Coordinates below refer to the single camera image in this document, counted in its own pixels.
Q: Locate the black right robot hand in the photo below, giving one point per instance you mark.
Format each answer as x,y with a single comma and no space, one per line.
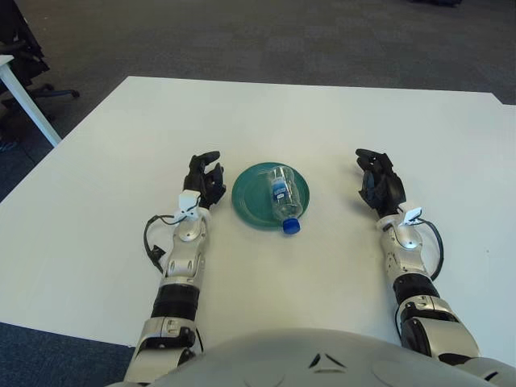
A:
389,189

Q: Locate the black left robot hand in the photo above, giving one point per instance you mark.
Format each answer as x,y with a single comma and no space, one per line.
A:
201,179

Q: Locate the teal round plate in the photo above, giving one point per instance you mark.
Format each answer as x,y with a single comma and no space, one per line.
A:
252,197

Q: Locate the clear bottle with blue cap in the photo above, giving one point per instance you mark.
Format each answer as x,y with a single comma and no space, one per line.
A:
284,197

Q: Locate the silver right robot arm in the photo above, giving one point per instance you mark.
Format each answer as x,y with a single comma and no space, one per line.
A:
407,262

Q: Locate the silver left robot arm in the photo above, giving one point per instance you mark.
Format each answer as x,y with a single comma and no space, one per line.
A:
181,274

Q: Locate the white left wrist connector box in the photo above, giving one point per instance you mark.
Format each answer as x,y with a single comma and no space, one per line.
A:
188,201

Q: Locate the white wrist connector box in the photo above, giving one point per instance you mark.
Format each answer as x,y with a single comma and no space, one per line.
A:
188,201
413,215

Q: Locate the white right wrist connector box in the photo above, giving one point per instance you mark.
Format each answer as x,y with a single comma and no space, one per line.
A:
413,215

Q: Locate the white desk leg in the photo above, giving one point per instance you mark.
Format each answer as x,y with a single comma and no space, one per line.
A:
36,117

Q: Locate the grey robot torso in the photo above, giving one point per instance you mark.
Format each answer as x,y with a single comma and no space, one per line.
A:
322,363

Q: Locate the black office chair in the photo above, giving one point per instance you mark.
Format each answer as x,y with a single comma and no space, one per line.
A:
24,68

